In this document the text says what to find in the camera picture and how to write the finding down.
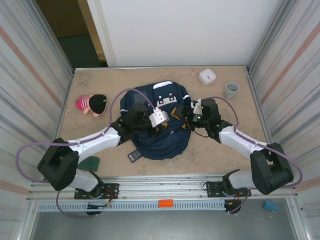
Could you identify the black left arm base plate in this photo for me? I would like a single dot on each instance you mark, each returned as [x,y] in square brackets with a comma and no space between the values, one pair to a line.
[112,190]

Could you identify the aluminium mounting rail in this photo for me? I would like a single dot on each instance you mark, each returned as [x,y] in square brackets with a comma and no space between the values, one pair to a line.
[162,186]

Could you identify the small black case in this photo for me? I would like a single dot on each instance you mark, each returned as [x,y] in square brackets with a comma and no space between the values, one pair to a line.
[133,157]

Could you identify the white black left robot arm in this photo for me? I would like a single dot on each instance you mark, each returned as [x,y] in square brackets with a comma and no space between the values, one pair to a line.
[100,141]

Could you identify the dark green cloth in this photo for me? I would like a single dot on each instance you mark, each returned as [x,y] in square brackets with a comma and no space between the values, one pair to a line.
[91,163]

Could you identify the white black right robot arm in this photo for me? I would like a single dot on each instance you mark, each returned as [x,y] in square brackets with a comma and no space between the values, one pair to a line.
[240,142]

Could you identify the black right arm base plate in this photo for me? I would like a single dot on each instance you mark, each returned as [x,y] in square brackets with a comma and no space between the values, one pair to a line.
[212,188]

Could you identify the navy blue backpack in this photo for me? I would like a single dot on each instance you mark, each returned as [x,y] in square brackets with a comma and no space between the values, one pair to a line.
[162,147]

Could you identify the aluminium enclosure post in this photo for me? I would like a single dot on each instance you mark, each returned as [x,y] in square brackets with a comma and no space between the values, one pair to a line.
[62,55]
[260,50]

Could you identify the grey cup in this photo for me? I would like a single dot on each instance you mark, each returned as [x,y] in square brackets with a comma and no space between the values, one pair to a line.
[232,91]

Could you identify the blue binder clip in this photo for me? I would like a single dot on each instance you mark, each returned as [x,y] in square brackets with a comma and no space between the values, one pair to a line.
[270,205]

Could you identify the white door frame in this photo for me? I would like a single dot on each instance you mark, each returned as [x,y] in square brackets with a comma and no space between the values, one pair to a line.
[105,37]

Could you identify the pink striped plush doll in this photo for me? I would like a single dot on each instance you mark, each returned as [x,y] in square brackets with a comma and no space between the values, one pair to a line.
[95,103]

